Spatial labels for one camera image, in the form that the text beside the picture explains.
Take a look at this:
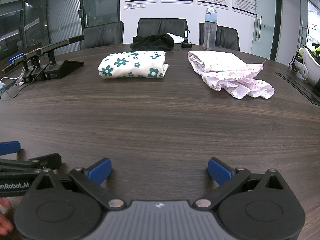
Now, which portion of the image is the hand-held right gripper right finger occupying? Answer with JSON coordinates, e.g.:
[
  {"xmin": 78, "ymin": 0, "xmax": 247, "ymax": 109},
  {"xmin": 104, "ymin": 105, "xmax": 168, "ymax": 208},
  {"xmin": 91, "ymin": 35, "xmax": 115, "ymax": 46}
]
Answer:
[{"xmin": 194, "ymin": 157, "xmax": 293, "ymax": 211}]

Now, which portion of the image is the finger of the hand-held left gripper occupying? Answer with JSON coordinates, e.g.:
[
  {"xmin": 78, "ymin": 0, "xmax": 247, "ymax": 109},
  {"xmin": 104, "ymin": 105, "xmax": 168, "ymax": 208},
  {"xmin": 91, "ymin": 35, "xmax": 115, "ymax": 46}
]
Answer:
[
  {"xmin": 0, "ymin": 141, "xmax": 21, "ymax": 156},
  {"xmin": 0, "ymin": 153, "xmax": 62, "ymax": 174}
]

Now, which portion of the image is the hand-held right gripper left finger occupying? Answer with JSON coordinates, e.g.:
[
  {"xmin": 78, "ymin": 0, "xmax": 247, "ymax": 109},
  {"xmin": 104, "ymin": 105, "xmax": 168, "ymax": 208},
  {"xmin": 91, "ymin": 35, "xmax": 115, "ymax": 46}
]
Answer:
[{"xmin": 26, "ymin": 158, "xmax": 125, "ymax": 211}]

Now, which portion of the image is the pink floral garment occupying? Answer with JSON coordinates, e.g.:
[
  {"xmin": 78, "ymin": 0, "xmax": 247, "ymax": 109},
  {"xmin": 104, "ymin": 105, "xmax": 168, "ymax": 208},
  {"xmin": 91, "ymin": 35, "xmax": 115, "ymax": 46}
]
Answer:
[{"xmin": 187, "ymin": 51, "xmax": 275, "ymax": 100}]

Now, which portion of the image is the person's left hand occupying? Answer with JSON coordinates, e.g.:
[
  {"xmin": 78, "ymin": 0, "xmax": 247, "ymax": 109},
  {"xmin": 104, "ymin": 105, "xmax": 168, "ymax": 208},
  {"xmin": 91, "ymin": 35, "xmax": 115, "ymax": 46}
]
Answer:
[{"xmin": 0, "ymin": 198, "xmax": 14, "ymax": 239}]

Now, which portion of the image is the folded green floral cloth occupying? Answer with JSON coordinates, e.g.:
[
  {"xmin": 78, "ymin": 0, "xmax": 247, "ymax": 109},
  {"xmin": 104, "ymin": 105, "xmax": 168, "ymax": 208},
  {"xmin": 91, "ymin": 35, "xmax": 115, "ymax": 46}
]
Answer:
[{"xmin": 98, "ymin": 51, "xmax": 169, "ymax": 80}]

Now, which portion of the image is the small black device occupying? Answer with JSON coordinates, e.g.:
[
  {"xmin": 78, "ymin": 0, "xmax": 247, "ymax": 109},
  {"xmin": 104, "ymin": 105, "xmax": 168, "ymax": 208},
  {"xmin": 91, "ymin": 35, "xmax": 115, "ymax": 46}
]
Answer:
[{"xmin": 181, "ymin": 28, "xmax": 192, "ymax": 49}]

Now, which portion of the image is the clear water bottle blue cap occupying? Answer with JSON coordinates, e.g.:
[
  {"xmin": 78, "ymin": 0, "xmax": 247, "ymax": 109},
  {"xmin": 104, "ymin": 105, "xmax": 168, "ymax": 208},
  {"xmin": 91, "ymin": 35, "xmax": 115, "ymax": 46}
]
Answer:
[{"xmin": 203, "ymin": 8, "xmax": 217, "ymax": 50}]

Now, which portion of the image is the white tissue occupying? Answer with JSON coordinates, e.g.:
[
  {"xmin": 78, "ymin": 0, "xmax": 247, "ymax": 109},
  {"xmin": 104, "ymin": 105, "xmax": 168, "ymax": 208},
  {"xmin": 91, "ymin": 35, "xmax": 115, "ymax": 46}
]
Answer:
[{"xmin": 167, "ymin": 32, "xmax": 184, "ymax": 43}]

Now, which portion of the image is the black cloth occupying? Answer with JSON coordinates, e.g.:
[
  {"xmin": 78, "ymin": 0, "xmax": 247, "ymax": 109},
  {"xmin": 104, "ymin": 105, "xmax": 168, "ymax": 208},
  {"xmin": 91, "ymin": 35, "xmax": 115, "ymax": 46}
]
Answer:
[{"xmin": 129, "ymin": 34, "xmax": 175, "ymax": 52}]

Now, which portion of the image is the black cable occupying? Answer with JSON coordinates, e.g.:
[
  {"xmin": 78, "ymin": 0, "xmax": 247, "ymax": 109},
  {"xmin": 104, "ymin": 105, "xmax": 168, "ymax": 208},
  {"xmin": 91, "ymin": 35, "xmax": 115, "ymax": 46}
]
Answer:
[{"xmin": 0, "ymin": 80, "xmax": 34, "ymax": 100}]

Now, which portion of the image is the white cable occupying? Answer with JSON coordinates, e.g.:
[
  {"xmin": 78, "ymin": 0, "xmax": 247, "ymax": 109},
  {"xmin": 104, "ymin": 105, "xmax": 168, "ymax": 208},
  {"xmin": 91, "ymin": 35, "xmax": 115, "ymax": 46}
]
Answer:
[{"xmin": 0, "ymin": 76, "xmax": 25, "ymax": 86}]

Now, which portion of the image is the black table cable hatch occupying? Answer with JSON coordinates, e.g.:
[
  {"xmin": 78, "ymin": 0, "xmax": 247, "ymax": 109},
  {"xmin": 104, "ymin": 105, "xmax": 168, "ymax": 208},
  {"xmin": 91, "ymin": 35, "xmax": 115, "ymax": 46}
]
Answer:
[{"xmin": 274, "ymin": 71, "xmax": 320, "ymax": 105}]

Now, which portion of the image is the small wall label strip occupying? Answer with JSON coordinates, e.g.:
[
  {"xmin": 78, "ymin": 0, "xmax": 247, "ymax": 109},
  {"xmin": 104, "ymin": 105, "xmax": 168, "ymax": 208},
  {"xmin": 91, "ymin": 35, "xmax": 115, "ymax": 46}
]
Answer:
[{"xmin": 124, "ymin": 3, "xmax": 148, "ymax": 10}]

